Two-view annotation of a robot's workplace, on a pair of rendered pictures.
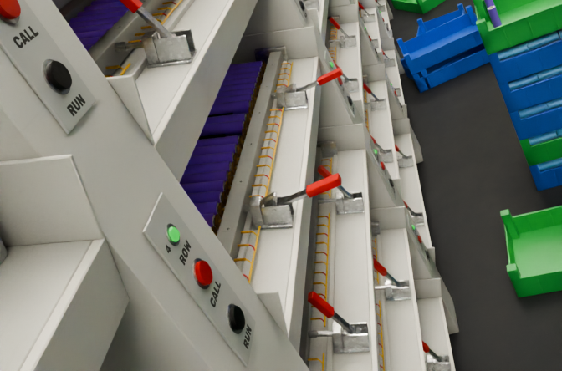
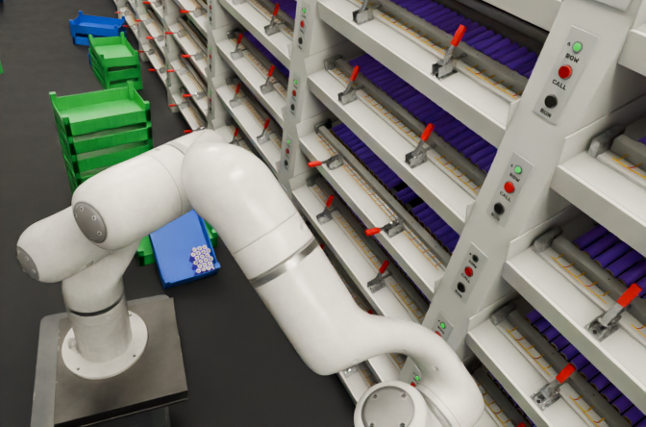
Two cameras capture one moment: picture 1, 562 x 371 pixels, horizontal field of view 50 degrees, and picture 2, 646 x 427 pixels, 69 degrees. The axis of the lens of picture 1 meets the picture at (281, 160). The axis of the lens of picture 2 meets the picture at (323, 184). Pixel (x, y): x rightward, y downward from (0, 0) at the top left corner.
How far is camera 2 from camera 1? 144 cm
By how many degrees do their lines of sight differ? 99
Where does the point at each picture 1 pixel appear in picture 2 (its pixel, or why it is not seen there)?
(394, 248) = (385, 368)
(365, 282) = (336, 245)
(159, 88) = (333, 88)
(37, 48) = (302, 34)
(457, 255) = not seen: outside the picture
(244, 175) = (356, 164)
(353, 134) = not seen: hidden behind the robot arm
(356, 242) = (355, 264)
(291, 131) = (373, 210)
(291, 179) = (345, 184)
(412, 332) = not seen: hidden behind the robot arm
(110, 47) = (361, 83)
